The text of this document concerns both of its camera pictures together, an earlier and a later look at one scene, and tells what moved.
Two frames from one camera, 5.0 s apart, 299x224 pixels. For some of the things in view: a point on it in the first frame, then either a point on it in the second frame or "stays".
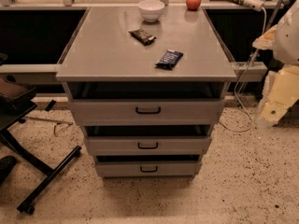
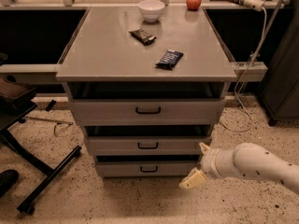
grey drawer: (148, 146) stays
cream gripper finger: (266, 41) → (194, 179)
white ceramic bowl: (150, 9) stays
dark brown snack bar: (143, 36) stays
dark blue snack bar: (169, 60) stays
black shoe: (7, 163) → (7, 179)
